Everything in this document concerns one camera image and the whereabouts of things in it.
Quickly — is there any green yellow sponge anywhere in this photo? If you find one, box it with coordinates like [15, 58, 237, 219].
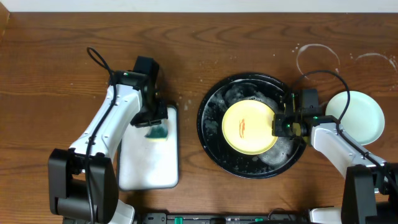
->
[145, 123, 169, 141]

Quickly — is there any yellow plate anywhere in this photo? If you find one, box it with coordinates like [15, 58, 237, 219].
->
[221, 100, 278, 155]

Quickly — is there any light green plate top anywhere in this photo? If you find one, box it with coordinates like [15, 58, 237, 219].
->
[341, 91, 385, 146]

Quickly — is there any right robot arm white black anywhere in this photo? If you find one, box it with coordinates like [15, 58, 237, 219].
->
[272, 112, 397, 223]

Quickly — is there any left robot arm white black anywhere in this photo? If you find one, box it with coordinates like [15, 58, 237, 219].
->
[48, 71, 168, 223]

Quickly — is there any round black tray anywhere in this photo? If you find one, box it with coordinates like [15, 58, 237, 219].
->
[197, 72, 307, 179]

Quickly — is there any rectangular soapy water tray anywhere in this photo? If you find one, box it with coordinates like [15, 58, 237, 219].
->
[118, 105, 178, 191]

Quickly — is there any black base rail bottom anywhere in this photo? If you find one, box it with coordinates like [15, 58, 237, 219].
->
[132, 208, 310, 224]

